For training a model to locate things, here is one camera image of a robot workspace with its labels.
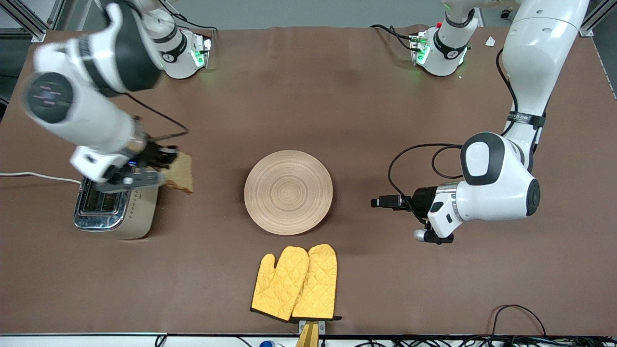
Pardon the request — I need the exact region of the brown toast slice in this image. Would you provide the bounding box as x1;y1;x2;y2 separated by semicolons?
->
161;152;194;195

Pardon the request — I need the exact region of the round wooden plate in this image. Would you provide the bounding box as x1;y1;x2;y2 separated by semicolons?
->
244;150;334;236

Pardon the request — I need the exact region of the beige chrome toaster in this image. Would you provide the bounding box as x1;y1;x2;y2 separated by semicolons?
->
73;174;160;240

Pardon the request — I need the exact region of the yellow quilted oven mitt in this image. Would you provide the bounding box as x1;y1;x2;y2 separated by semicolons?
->
291;243;342;322
251;246;310;322

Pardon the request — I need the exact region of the brown table cover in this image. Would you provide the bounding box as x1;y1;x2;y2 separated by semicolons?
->
0;24;617;336

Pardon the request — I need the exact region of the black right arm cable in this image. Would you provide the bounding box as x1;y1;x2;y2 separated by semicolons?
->
121;91;189;144

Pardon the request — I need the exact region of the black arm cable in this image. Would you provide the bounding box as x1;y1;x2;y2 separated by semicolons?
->
388;47;520;214
121;91;189;144

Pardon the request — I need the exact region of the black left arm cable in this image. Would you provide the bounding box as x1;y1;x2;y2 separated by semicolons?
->
388;47;520;214

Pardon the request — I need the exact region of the white toaster power cord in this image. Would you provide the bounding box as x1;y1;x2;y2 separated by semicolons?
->
0;172;81;185

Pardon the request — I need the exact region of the black right base cable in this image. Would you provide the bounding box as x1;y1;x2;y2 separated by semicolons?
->
159;0;217;35

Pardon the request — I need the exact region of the black base cable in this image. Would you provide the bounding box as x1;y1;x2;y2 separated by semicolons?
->
370;24;416;52
159;0;217;35

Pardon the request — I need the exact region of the black looped cable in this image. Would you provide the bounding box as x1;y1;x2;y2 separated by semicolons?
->
491;305;548;338

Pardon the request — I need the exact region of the black left base cable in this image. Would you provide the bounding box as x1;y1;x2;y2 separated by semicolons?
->
370;24;416;52

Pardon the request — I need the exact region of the aluminium frame profile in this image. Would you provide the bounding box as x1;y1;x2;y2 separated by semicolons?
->
0;0;66;43
580;0;609;38

